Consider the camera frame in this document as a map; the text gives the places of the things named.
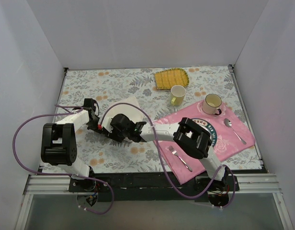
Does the white cloth napkin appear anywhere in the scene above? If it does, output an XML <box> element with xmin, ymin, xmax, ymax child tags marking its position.
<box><xmin>104</xmin><ymin>96</ymin><xmax>144</xmax><ymax>123</ymax></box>

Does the silver spoon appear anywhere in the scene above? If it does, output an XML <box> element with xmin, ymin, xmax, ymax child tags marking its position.
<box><xmin>224</xmin><ymin>118</ymin><xmax>247</xmax><ymax>145</ymax></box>

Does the pink rose placemat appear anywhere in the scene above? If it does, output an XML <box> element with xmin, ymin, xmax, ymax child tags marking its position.
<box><xmin>152</xmin><ymin>100</ymin><xmax>255</xmax><ymax>185</ymax></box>

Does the cream enamel mug dark rim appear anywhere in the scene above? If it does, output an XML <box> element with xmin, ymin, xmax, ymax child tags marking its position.
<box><xmin>202</xmin><ymin>94</ymin><xmax>222</xmax><ymax>115</ymax></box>

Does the yellow woven bamboo tray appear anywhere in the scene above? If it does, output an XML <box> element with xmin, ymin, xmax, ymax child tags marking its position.
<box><xmin>154</xmin><ymin>68</ymin><xmax>190</xmax><ymax>90</ymax></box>

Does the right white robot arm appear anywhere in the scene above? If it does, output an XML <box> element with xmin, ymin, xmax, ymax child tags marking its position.
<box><xmin>102</xmin><ymin>114</ymin><xmax>228</xmax><ymax>191</ymax></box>

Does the yellow-green mug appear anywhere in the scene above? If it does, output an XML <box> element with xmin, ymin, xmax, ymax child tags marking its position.
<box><xmin>170</xmin><ymin>85</ymin><xmax>186</xmax><ymax>106</ymax></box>

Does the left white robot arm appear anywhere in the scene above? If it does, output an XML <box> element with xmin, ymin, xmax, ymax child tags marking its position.
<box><xmin>41</xmin><ymin>98</ymin><xmax>99</xmax><ymax>192</ymax></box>

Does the white plate blue rim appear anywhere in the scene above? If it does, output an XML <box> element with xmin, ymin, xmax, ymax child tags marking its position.
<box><xmin>192</xmin><ymin>118</ymin><xmax>217</xmax><ymax>148</ymax></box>

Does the silver fork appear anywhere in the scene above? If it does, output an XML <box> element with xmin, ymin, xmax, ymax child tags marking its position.
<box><xmin>169</xmin><ymin>146</ymin><xmax>193</xmax><ymax>172</ymax></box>

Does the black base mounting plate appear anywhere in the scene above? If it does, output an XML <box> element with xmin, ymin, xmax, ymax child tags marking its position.
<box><xmin>68</xmin><ymin>172</ymin><xmax>234</xmax><ymax>202</ymax></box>

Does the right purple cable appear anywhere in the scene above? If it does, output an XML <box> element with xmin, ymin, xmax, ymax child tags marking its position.
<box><xmin>101</xmin><ymin>102</ymin><xmax>236</xmax><ymax>209</ymax></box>

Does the floral tablecloth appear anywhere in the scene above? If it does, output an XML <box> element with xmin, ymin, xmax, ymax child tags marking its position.
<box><xmin>42</xmin><ymin>66</ymin><xmax>262</xmax><ymax>174</ymax></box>

